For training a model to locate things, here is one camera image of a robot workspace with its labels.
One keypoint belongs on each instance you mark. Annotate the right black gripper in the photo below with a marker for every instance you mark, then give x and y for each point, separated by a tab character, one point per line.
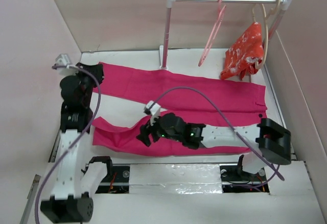
146	129

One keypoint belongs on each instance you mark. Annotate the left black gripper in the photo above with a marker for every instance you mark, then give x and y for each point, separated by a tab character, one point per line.
97	69

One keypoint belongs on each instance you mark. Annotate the magenta pink trousers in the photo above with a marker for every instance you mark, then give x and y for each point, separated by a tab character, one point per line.
194	99

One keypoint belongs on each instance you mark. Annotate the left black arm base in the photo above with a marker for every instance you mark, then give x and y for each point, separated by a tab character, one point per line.
117	179

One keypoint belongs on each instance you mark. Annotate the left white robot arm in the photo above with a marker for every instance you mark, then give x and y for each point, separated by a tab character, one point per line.
65	195

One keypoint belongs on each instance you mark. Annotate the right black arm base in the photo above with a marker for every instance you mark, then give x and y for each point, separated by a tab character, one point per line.
235	180

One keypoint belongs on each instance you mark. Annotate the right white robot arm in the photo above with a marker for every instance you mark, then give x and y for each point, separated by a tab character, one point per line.
269	143

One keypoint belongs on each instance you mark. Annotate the beige wooden hanger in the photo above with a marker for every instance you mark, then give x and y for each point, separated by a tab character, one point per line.
272	11

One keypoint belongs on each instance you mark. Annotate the pink plastic hanger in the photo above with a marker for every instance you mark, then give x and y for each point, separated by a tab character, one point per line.
213	34

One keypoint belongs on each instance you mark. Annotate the orange floral garment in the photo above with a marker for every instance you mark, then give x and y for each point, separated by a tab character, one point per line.
241	57

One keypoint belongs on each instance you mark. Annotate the white clothes rack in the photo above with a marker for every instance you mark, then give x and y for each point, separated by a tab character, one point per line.
273	21

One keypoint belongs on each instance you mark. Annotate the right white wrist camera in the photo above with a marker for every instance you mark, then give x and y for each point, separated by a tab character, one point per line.
152	109

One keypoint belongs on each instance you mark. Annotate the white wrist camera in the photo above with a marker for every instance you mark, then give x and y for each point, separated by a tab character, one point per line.
152	109
63	64

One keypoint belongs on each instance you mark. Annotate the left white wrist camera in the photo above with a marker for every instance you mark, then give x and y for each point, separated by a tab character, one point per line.
63	64

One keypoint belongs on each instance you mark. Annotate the metal side rail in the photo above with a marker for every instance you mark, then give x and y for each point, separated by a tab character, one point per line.
30	199

